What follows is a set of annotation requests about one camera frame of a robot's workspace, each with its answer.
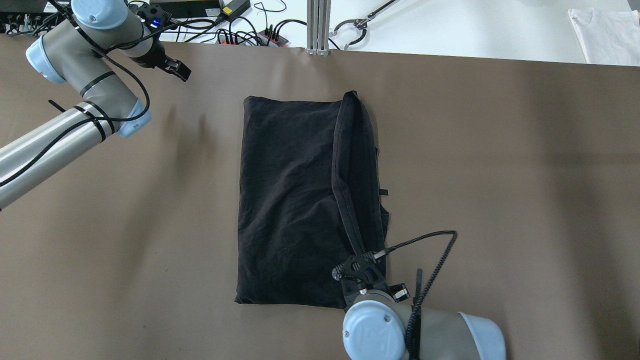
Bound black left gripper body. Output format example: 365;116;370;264
135;42;192;82

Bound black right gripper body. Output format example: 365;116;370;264
332;254;410;310

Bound black printed t-shirt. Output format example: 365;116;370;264
234;90;390;309

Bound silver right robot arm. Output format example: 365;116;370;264
332;253;507;360

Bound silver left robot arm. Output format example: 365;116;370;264
0;0;192;208

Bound red grey power strip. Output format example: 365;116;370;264
214;29;290;48

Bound metal grabber tool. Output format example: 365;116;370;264
328;0;399;51

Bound white folded t-shirt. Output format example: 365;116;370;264
567;7;640;67

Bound aluminium frame post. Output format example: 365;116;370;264
305;0;331;57

